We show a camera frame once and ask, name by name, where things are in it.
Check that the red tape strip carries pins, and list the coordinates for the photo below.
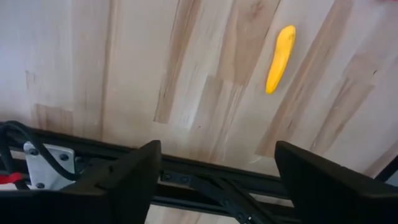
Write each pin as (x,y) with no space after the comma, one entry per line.
(11,178)

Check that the silver metal bracket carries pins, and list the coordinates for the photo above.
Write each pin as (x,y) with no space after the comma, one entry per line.
(46,168)

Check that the yellow toy banana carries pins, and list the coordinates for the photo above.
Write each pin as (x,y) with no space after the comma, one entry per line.
(281,56)

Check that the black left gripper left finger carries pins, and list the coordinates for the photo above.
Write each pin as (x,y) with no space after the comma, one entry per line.
(124,186)

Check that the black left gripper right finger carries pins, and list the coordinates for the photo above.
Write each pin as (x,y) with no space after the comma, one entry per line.
(326,193)

